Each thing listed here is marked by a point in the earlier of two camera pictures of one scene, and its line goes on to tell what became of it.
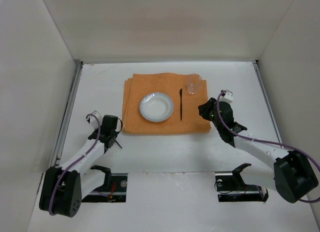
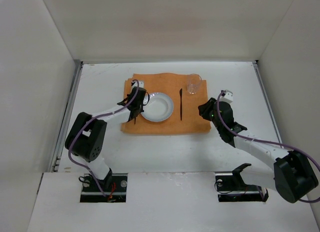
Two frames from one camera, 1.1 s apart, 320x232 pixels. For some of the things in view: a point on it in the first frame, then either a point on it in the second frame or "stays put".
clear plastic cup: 193,82 stays put
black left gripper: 111,141 → 135,108
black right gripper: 206,110 stays put
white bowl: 156,107 stays put
